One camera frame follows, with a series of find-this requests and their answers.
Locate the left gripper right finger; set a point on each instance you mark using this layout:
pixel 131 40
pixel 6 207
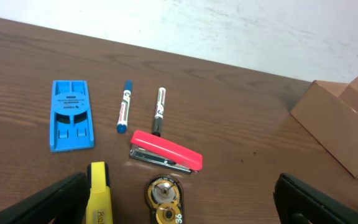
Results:
pixel 298 202

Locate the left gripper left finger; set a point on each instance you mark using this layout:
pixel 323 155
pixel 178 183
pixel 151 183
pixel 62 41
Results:
pixel 62 202

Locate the blue plastic whiteboard eraser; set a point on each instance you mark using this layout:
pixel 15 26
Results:
pixel 71 123

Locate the cardboard box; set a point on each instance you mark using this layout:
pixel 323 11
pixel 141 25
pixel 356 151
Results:
pixel 329 112

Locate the correction tape dispenser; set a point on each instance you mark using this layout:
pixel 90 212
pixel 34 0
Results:
pixel 164 196

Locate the yellow highlighter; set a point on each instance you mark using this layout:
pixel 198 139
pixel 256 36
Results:
pixel 99 207

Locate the blue whiteboard marker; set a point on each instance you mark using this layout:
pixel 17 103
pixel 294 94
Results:
pixel 122 122

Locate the black whiteboard marker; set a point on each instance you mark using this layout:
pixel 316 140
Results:
pixel 159 111

